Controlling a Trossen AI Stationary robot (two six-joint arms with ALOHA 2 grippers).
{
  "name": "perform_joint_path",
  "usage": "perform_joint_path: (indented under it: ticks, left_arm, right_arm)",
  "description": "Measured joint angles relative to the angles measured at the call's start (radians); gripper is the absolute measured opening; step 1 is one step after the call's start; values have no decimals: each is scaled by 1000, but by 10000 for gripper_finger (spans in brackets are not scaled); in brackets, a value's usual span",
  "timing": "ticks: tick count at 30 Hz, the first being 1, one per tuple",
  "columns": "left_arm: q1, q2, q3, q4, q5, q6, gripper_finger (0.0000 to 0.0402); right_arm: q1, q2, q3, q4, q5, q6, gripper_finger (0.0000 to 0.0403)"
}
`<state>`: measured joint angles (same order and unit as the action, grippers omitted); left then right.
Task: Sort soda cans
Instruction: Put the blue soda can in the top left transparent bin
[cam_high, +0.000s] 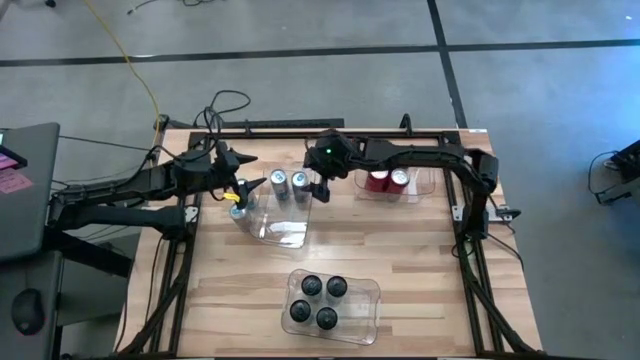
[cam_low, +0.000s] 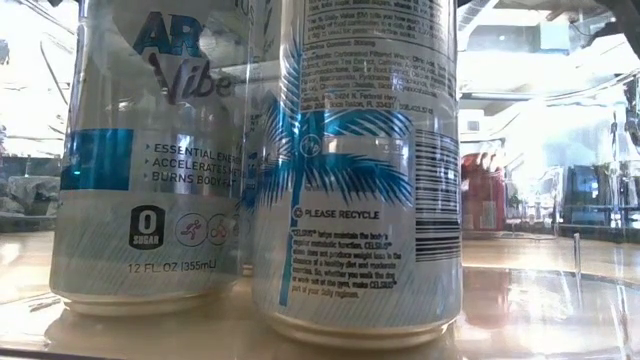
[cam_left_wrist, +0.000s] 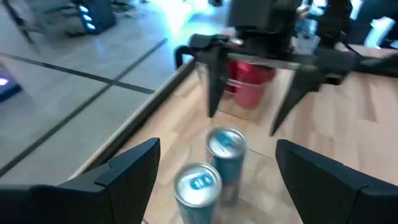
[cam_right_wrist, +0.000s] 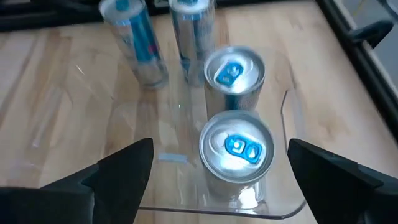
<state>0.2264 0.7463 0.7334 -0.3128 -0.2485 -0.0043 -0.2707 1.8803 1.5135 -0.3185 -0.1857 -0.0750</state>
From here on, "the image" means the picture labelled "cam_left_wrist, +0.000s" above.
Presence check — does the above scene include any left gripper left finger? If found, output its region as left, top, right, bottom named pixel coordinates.
left=0, top=138, right=161, bottom=224

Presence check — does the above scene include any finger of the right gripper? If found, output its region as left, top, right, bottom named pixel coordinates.
left=195, top=46, right=231, bottom=118
left=269, top=67, right=346, bottom=137

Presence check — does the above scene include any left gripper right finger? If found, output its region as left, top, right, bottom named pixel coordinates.
left=275, top=139, right=398, bottom=224

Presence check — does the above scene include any red cola can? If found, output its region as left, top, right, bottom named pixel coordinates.
left=234, top=61, right=276, bottom=110
left=228, top=60, right=239, bottom=94

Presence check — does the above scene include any blue silver energy drink can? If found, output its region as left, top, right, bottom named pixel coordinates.
left=173, top=162, right=223, bottom=224
left=205, top=126, right=248, bottom=206

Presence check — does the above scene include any black tower with blue lights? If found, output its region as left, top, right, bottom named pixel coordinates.
left=77, top=0, right=117, bottom=35

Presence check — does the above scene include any purple-lit floor device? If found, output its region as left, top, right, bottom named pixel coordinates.
left=0, top=63, right=23, bottom=103

